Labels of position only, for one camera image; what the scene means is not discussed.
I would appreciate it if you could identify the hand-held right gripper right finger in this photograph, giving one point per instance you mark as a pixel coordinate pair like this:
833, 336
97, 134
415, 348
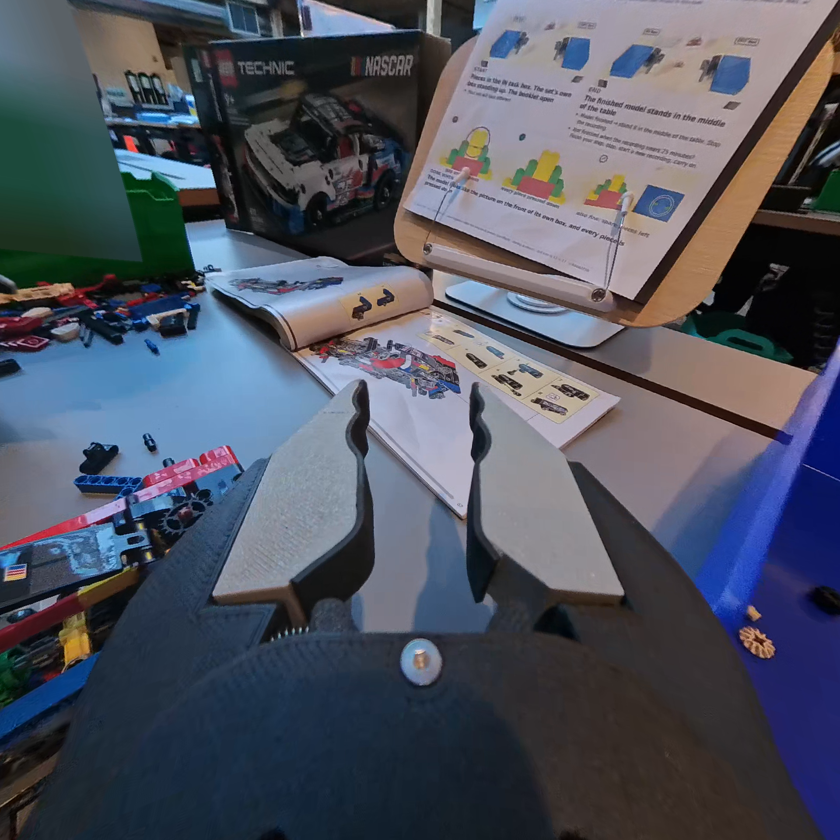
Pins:
544, 525

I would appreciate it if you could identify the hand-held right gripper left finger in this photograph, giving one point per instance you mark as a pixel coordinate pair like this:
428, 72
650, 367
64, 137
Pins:
295, 518

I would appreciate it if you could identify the brick car chassis model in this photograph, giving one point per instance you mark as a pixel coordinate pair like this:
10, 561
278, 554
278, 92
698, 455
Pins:
79, 544

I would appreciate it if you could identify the blue storage bin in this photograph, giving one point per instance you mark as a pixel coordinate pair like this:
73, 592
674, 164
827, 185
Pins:
787, 525

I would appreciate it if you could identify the building instruction booklet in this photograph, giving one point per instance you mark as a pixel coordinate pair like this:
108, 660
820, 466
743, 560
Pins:
420, 433

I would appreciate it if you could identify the black angled connector piece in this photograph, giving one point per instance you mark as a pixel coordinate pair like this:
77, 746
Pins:
98, 458

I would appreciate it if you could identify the tan bevel gear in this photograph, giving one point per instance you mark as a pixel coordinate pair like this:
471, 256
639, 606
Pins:
757, 640

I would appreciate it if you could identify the green plastic crate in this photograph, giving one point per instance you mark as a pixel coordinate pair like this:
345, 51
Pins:
741, 341

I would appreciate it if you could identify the pile of loose bricks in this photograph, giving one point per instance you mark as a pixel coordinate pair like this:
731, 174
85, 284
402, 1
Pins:
98, 308

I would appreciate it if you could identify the small black brick piece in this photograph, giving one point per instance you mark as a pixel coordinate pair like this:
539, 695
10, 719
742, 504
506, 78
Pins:
827, 600

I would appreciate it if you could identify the green storage bin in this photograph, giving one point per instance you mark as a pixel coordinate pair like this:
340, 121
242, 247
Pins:
164, 229

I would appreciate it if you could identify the toy car set box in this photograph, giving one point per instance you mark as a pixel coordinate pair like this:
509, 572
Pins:
315, 164

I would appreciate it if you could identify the printed instruction sheet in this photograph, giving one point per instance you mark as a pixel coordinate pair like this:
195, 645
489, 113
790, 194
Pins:
590, 164

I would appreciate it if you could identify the dark bottle trio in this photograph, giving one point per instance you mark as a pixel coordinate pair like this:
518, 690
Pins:
145, 88

